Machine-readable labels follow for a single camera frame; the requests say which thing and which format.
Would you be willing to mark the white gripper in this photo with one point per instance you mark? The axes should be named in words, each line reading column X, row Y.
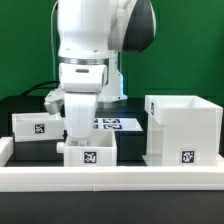
column 80, row 111

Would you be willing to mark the white front drawer box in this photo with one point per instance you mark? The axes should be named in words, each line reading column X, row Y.
column 100, row 151

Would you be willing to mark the white drawer box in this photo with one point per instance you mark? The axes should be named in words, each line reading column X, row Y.
column 100, row 151
column 37, row 127

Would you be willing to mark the white drawer cabinet frame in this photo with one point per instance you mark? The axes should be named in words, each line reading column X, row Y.
column 182, row 131

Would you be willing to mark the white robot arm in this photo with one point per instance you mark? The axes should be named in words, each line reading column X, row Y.
column 89, row 30

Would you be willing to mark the white rear drawer box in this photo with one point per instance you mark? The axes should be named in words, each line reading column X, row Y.
column 37, row 127

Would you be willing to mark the white marker sheet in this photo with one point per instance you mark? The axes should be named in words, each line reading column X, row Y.
column 118, row 124

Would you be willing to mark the white fence frame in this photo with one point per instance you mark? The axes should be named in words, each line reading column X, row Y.
column 48, row 179

